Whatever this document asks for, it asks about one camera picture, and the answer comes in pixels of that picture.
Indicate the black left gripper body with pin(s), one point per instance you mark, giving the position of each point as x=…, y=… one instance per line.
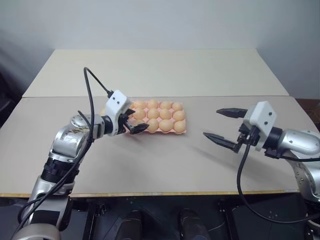
x=124, y=125

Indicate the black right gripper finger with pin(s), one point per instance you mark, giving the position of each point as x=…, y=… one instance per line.
x=232, y=112
x=221, y=140

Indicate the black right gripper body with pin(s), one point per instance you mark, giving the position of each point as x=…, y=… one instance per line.
x=246, y=135

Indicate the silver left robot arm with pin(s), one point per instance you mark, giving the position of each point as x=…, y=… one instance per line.
x=66, y=140

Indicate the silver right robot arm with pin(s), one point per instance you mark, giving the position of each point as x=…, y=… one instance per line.
x=297, y=142

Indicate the brown egg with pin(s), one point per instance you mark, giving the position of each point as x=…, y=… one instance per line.
x=152, y=103
x=139, y=114
x=179, y=126
x=153, y=124
x=139, y=122
x=165, y=113
x=153, y=114
x=139, y=103
x=179, y=115
x=166, y=125
x=165, y=104
x=177, y=106

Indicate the pink egg tray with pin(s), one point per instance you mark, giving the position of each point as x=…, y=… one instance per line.
x=186, y=130

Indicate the dark rounded shape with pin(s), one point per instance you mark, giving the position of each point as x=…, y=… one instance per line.
x=193, y=225

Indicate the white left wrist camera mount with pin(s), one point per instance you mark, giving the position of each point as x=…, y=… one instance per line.
x=115, y=106

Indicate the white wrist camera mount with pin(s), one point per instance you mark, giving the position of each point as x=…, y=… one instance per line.
x=262, y=117
x=115, y=106

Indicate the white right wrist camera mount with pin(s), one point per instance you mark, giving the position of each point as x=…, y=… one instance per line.
x=262, y=117

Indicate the black base frame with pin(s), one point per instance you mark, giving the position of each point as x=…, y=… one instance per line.
x=237, y=215

